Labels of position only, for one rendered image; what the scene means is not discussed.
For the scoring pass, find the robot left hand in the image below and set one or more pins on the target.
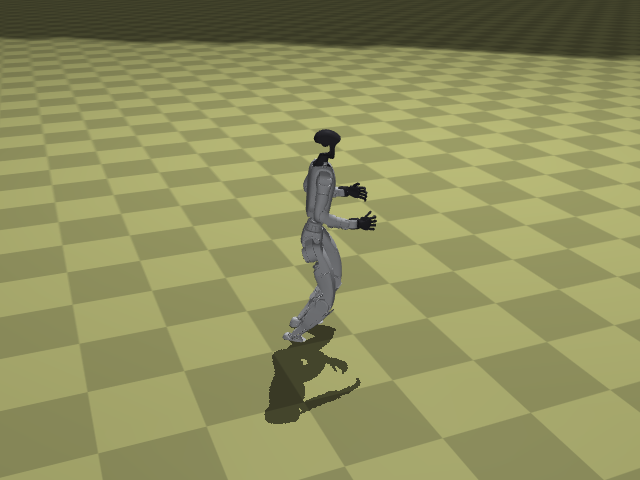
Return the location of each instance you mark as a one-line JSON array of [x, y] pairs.
[[354, 191]]

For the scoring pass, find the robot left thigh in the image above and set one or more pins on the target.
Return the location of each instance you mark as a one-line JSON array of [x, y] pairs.
[[333, 254]]

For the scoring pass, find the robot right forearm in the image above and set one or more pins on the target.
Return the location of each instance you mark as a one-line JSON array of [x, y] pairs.
[[337, 222]]

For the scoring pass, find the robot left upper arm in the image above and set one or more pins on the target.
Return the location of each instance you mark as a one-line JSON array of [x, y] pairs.
[[305, 183]]

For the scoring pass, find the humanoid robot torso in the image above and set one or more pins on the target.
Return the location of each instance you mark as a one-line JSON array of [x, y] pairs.
[[313, 230]]

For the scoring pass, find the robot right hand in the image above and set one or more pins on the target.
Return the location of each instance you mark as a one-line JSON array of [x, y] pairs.
[[365, 222]]

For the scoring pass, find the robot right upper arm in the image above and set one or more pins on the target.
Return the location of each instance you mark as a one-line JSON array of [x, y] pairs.
[[323, 184]]

